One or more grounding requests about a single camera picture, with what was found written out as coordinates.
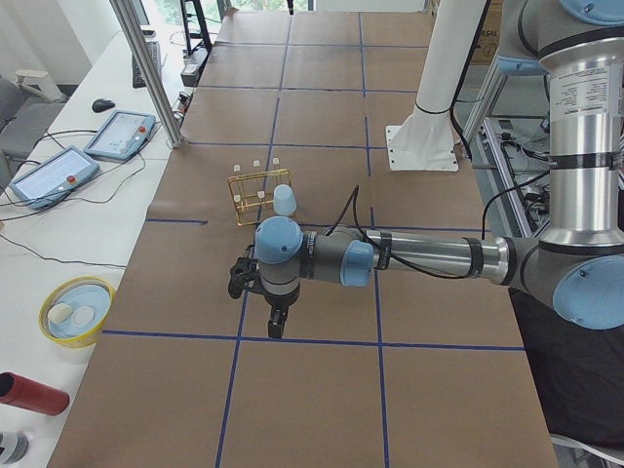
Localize blue teach pendant near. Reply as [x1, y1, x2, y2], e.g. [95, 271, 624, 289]
[9, 146, 100, 210]

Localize black keyboard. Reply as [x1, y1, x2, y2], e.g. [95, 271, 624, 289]
[131, 40, 163, 90]

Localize red cylindrical bottle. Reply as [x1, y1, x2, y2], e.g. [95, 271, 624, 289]
[1, 372, 70, 415]

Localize black computer mouse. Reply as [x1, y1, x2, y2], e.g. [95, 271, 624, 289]
[92, 98, 116, 113]

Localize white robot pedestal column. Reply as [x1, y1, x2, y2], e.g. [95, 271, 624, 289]
[413, 0, 489, 130]

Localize grey aluminium frame post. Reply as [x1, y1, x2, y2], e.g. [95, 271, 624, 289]
[109, 0, 184, 148]

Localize blue teach pendant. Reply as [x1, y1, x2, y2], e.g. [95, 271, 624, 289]
[84, 110, 156, 162]
[9, 146, 100, 210]

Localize gold wire cup holder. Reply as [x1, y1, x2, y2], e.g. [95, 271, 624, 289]
[227, 157, 292, 227]

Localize light blue plastic cup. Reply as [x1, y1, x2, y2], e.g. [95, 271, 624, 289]
[273, 184, 297, 216]

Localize blue teach pendant far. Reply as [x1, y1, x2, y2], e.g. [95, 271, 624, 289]
[84, 110, 156, 162]

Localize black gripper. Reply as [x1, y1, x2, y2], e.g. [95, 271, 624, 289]
[266, 299, 293, 339]

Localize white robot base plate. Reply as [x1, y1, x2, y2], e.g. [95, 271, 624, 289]
[385, 122, 459, 172]

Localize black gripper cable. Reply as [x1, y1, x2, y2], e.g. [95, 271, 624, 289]
[324, 183, 555, 280]

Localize yellow bowl with blue lid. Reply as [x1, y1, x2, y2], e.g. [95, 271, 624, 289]
[38, 276, 116, 348]

